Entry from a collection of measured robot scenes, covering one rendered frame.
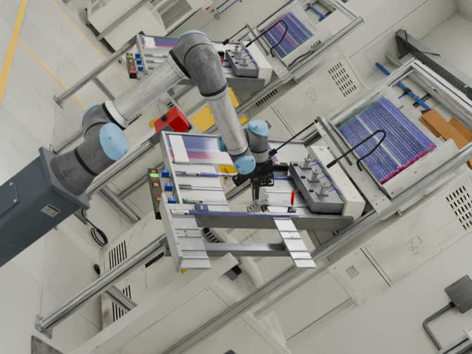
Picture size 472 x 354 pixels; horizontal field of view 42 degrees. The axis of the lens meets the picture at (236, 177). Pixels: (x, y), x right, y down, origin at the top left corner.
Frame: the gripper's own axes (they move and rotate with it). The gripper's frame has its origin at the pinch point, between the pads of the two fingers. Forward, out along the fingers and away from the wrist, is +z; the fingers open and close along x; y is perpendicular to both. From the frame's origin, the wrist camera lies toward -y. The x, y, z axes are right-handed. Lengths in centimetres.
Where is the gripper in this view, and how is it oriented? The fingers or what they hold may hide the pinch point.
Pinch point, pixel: (254, 202)
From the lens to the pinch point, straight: 250.2
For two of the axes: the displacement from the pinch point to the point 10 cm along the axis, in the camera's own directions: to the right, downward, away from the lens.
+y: 9.8, -1.4, 1.6
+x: -2.1, -5.0, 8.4
